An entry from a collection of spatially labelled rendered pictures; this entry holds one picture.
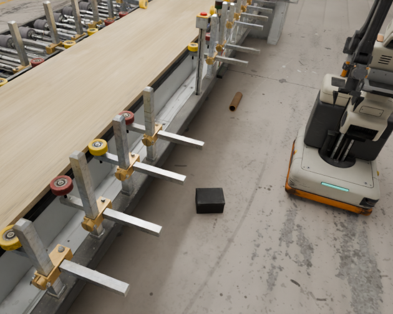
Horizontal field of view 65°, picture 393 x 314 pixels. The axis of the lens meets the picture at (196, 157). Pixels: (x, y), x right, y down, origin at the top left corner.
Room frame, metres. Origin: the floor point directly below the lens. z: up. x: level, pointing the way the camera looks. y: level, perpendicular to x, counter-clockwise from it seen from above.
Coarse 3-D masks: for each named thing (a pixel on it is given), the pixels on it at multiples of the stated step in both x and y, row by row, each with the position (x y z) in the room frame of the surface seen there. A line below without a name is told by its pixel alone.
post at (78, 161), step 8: (80, 152) 0.70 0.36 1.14; (72, 160) 0.68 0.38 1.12; (80, 160) 0.68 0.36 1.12; (72, 168) 0.68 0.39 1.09; (80, 168) 0.68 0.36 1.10; (88, 168) 0.71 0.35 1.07; (80, 176) 0.68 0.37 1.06; (88, 176) 0.70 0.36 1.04; (80, 184) 0.68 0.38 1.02; (88, 184) 0.69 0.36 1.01; (80, 192) 0.68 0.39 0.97; (88, 192) 0.68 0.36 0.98; (88, 200) 0.68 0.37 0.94; (88, 208) 0.68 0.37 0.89; (96, 208) 0.70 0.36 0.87; (88, 216) 0.68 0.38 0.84; (96, 232) 0.68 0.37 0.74
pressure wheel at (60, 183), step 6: (54, 180) 0.79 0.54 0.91; (60, 180) 0.79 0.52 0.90; (66, 180) 0.79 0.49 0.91; (54, 186) 0.75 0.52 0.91; (60, 186) 0.76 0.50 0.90; (66, 186) 0.76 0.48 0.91; (72, 186) 0.78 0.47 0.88; (54, 192) 0.74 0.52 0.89; (60, 192) 0.74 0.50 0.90; (66, 192) 0.75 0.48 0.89
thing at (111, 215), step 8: (64, 200) 0.76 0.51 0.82; (72, 200) 0.76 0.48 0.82; (80, 200) 0.77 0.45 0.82; (80, 208) 0.74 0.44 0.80; (104, 216) 0.71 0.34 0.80; (112, 216) 0.70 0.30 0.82; (120, 216) 0.71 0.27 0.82; (128, 216) 0.71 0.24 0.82; (128, 224) 0.68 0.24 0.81; (136, 224) 0.68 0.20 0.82; (144, 224) 0.68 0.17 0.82; (152, 224) 0.68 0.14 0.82; (152, 232) 0.65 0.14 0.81; (160, 232) 0.66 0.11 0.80
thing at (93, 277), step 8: (24, 256) 0.51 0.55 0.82; (64, 264) 0.48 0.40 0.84; (72, 264) 0.49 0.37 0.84; (64, 272) 0.47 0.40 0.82; (72, 272) 0.46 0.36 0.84; (80, 272) 0.46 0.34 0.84; (88, 272) 0.46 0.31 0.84; (96, 272) 0.46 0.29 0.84; (88, 280) 0.44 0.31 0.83; (96, 280) 0.44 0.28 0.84; (104, 280) 0.44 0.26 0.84; (112, 280) 0.44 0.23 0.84; (104, 288) 0.43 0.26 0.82; (112, 288) 0.42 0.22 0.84; (120, 288) 0.42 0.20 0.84; (128, 288) 0.43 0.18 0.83
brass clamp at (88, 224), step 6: (102, 204) 0.75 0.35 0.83; (108, 204) 0.75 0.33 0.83; (102, 210) 0.72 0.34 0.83; (84, 216) 0.69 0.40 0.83; (96, 216) 0.69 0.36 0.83; (102, 216) 0.71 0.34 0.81; (84, 222) 0.66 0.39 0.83; (90, 222) 0.66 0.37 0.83; (96, 222) 0.67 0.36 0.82; (84, 228) 0.66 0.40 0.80; (90, 228) 0.65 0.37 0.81; (96, 228) 0.66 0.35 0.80
